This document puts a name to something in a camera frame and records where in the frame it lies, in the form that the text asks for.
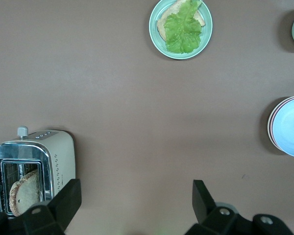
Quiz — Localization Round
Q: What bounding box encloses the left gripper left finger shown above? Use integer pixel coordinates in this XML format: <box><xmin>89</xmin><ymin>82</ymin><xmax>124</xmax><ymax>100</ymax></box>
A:
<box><xmin>0</xmin><ymin>178</ymin><xmax>82</xmax><ymax>235</ymax></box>

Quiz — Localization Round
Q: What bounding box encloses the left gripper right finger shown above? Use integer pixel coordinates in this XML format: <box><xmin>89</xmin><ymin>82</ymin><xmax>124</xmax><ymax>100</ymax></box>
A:
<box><xmin>184</xmin><ymin>179</ymin><xmax>294</xmax><ymax>235</ymax></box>

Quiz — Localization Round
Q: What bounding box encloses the light blue plate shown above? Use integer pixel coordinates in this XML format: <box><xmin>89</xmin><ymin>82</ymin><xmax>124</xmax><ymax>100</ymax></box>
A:
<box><xmin>271</xmin><ymin>97</ymin><xmax>294</xmax><ymax>159</ymax></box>

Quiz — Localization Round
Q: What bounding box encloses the toast slice in toaster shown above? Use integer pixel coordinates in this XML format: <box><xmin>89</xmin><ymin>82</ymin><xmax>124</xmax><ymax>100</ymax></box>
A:
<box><xmin>9</xmin><ymin>169</ymin><xmax>40</xmax><ymax>217</ymax></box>

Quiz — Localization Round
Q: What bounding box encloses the beige and chrome toaster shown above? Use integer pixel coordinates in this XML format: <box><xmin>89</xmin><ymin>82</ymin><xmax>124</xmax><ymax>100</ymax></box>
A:
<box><xmin>0</xmin><ymin>126</ymin><xmax>76</xmax><ymax>217</ymax></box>

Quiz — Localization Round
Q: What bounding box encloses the green lettuce leaf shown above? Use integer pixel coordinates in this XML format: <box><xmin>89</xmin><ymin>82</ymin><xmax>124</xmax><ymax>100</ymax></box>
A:
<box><xmin>164</xmin><ymin>0</ymin><xmax>203</xmax><ymax>54</ymax></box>

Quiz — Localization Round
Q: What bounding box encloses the green plate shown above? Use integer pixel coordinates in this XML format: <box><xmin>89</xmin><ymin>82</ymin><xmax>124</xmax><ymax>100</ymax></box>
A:
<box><xmin>148</xmin><ymin>0</ymin><xmax>214</xmax><ymax>60</ymax></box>

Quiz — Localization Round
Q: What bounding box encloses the bread slice on plate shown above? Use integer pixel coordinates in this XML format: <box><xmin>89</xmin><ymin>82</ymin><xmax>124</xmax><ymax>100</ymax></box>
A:
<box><xmin>156</xmin><ymin>0</ymin><xmax>206</xmax><ymax>42</ymax></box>

